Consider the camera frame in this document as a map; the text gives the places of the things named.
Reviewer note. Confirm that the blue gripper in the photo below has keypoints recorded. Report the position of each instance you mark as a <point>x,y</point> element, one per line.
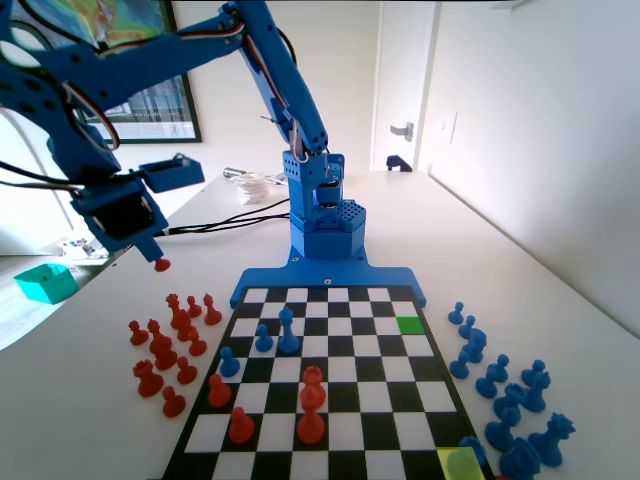
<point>121,216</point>

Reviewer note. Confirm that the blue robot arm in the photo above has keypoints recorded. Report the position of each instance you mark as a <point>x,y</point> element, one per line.
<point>292,100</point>

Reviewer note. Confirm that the red chess knight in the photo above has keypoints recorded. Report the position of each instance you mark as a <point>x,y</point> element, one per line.
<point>183,325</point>
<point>163,355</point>

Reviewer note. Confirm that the blue chess pawn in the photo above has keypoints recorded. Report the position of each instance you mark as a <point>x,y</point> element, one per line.
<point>501,361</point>
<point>466,330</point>
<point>531,376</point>
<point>454,316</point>
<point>228,367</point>
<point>459,369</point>
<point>486,387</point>
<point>262,344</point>

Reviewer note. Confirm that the tall blue board piece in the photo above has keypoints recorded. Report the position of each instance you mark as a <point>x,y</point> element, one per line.
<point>288,340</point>

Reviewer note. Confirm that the red tall piece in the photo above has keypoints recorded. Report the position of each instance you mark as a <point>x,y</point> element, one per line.
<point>313,376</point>

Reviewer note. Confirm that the black white chessboard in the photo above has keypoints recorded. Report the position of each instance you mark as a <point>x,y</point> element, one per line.
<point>350,350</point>

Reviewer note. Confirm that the blue chess queen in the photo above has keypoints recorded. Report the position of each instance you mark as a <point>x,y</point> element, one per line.
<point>550,445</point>

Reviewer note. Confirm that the pile of papers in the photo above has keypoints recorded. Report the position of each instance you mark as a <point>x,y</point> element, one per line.
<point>75,250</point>

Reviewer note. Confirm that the small metal cylinder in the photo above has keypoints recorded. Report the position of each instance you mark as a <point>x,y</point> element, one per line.
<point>231,172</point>

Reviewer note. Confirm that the teal plastic box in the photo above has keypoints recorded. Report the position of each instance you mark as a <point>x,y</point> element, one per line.
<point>45,287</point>

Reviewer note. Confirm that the white stacked items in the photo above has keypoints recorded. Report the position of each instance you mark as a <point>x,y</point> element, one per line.
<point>252,192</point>

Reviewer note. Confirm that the black framed colourful poster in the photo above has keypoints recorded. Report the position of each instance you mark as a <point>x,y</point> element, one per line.
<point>165,110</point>

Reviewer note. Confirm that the printed magazine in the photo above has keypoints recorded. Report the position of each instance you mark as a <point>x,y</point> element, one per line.
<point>277,178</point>

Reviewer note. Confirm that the red pawn bottom centre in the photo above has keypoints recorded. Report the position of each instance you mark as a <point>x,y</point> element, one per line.
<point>310,427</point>

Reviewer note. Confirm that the small blue printed part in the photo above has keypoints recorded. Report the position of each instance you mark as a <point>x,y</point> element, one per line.
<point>397,162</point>

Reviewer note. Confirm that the white door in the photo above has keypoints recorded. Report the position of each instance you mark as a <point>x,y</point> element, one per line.
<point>400,75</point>

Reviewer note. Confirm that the blue arm base plate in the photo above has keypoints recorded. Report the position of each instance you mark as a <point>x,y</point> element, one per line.
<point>325,274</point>

